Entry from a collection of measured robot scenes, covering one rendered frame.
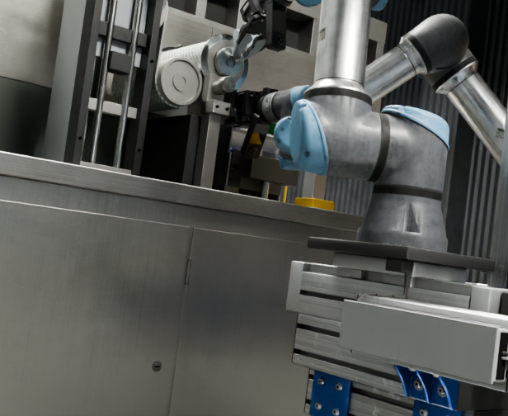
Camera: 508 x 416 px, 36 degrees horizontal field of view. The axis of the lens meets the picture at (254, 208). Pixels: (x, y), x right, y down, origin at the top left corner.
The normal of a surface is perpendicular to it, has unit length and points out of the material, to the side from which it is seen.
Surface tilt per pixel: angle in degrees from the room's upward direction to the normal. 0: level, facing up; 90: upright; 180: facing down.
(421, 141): 88
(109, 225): 90
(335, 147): 108
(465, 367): 90
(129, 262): 90
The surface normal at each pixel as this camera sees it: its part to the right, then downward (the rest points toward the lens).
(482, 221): -0.77, -0.14
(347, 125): 0.22, -0.19
